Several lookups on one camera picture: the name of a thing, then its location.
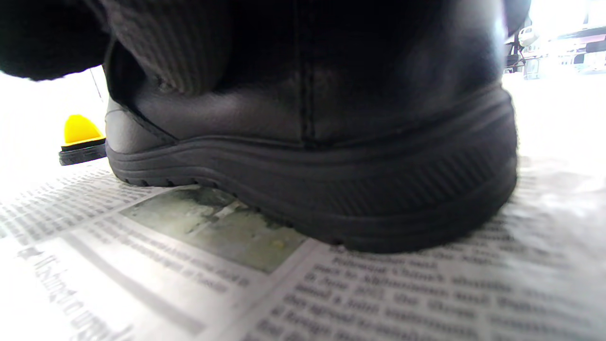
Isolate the person's right hand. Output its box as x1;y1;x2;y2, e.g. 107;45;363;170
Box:
0;0;294;96

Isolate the black round plastic lid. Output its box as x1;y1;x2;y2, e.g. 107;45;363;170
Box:
59;144;107;166

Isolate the black leather shoe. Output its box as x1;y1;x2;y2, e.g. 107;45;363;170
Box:
104;0;519;254

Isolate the printed newspaper sheet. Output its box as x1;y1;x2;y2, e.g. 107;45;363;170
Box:
0;154;606;341

